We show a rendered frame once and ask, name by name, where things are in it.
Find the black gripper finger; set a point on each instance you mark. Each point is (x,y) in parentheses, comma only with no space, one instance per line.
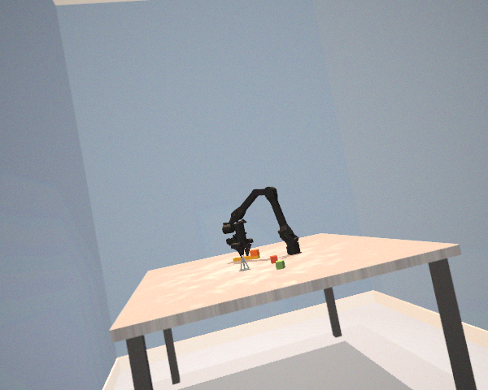
(241,251)
(247,249)

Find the orange long bar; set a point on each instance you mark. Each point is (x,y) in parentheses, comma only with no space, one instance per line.
(254,255)

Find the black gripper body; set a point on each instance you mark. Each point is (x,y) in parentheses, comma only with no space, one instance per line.
(241,240)

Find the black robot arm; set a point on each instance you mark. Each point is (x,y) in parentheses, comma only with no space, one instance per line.
(285,232)

